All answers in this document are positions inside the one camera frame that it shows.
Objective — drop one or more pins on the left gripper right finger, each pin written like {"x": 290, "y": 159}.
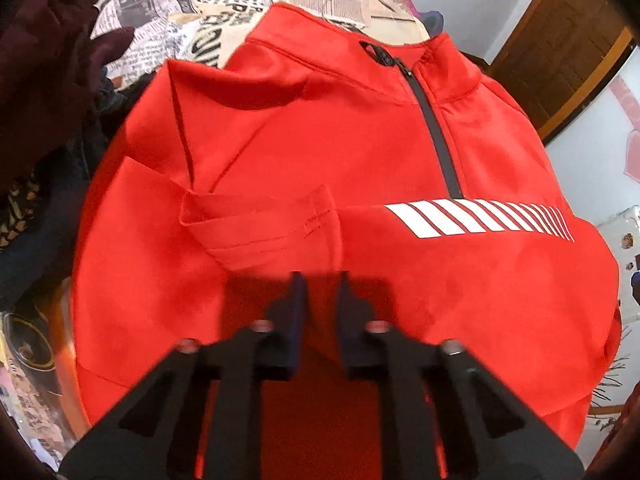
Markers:
{"x": 443, "y": 414}

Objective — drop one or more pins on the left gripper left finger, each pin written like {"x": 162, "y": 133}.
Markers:
{"x": 198, "y": 412}

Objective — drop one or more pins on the red zip sweatshirt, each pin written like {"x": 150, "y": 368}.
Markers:
{"x": 318, "y": 151}

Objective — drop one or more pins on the black folded garment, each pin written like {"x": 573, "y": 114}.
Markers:
{"x": 41, "y": 256}

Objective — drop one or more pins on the maroon folded garment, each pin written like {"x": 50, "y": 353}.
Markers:
{"x": 51, "y": 69}

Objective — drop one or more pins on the newspaper print bed sheet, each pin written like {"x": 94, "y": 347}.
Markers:
{"x": 208, "y": 31}

